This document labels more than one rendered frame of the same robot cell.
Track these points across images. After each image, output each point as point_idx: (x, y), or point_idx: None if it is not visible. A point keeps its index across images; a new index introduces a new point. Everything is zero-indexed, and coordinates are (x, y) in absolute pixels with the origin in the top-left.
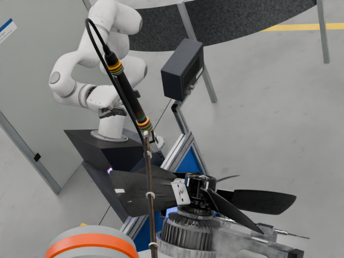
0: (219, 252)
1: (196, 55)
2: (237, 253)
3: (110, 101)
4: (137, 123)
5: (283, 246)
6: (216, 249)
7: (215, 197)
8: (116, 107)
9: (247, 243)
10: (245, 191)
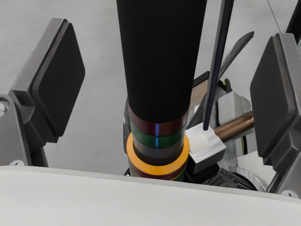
0: (228, 160)
1: None
2: (236, 117)
3: (245, 191)
4: (181, 155)
5: (197, 91)
6: (226, 164)
7: (198, 116)
8: (294, 80)
9: (211, 119)
10: None
